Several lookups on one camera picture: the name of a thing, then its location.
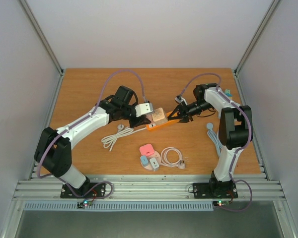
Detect beige cube dragon adapter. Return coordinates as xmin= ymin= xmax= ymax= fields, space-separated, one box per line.
xmin=151 ymin=108 xmax=168 ymax=125

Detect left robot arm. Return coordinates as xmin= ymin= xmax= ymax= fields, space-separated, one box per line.
xmin=34 ymin=86 xmax=153 ymax=197

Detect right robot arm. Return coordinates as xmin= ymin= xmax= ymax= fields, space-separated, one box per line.
xmin=168 ymin=83 xmax=253 ymax=197

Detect coral pink plug adapter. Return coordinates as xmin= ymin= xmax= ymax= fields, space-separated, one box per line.
xmin=139 ymin=143 xmax=154 ymax=156

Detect round pink socket base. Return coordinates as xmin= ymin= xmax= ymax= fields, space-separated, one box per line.
xmin=140 ymin=151 xmax=161 ymax=172

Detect blue plug adapter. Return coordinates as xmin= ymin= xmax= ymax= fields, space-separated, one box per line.
xmin=140 ymin=155 xmax=149 ymax=167

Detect white grey plug adapter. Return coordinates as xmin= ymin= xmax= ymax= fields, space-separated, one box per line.
xmin=149 ymin=157 xmax=160 ymax=172

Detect teal plug on yellow socket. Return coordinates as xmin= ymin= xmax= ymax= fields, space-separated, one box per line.
xmin=225 ymin=89 xmax=232 ymax=96

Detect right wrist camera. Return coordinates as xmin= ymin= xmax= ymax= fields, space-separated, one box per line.
xmin=174 ymin=95 xmax=187 ymax=105

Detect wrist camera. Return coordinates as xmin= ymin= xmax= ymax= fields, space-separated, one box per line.
xmin=135 ymin=102 xmax=154 ymax=117
xmin=174 ymin=95 xmax=187 ymax=105

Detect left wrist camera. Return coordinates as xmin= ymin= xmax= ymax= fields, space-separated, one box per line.
xmin=135 ymin=102 xmax=154 ymax=117

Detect light blue cable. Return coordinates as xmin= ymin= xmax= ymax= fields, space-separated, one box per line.
xmin=205 ymin=122 xmax=223 ymax=158

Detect white power strip cable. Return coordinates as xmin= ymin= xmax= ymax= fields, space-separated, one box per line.
xmin=101 ymin=123 xmax=148 ymax=151

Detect pink white coiled cable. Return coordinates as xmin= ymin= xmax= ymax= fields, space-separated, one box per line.
xmin=159 ymin=146 xmax=187 ymax=170

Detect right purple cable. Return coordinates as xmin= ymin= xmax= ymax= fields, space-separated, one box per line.
xmin=180 ymin=72 xmax=253 ymax=212

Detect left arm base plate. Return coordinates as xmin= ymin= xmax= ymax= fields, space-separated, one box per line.
xmin=60 ymin=182 xmax=106 ymax=199

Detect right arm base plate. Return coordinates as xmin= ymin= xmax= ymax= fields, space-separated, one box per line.
xmin=193 ymin=182 xmax=238 ymax=199

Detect grey slotted cable duct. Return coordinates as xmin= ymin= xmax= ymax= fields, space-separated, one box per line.
xmin=23 ymin=201 xmax=213 ymax=212

